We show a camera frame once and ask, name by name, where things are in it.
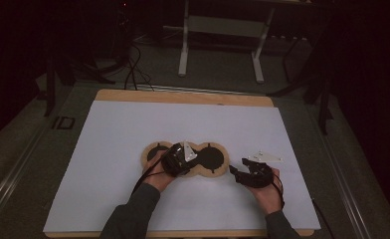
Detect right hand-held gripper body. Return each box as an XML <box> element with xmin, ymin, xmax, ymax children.
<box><xmin>241</xmin><ymin>151</ymin><xmax>284</xmax><ymax>189</ymax></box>

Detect metal floor rail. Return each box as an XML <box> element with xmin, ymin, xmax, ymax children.
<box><xmin>0</xmin><ymin>125</ymin><xmax>52</xmax><ymax>227</ymax></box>
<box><xmin>310</xmin><ymin>106</ymin><xmax>373</xmax><ymax>239</ymax></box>

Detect black stand with long legs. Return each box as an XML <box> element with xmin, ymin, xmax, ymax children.
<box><xmin>266</xmin><ymin>33</ymin><xmax>335</xmax><ymax>135</ymax></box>

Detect person's left hand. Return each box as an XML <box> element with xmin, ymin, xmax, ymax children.
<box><xmin>142</xmin><ymin>150</ymin><xmax>177</xmax><ymax>192</ymax></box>

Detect person's right hand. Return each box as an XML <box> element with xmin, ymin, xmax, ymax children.
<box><xmin>247</xmin><ymin>167</ymin><xmax>284</xmax><ymax>216</ymax></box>

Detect white metal stand frame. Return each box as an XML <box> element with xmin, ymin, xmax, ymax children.
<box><xmin>177</xmin><ymin>0</ymin><xmax>277</xmax><ymax>84</ymax></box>

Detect black floor cables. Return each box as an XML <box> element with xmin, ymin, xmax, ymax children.
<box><xmin>122</xmin><ymin>43</ymin><xmax>156</xmax><ymax>93</ymax></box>

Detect black stand with angled legs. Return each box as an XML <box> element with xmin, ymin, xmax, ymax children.
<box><xmin>43</xmin><ymin>49</ymin><xmax>116</xmax><ymax>118</ymax></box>

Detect white work board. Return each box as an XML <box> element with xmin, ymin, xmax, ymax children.
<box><xmin>43</xmin><ymin>100</ymin><xmax>321</xmax><ymax>233</ymax></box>

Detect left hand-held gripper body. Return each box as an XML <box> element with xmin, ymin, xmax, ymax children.
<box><xmin>161</xmin><ymin>141</ymin><xmax>198</xmax><ymax>177</ymax></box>

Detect wooden figure-eight board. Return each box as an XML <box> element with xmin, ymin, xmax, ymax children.
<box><xmin>140</xmin><ymin>140</ymin><xmax>231</xmax><ymax>178</ymax></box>

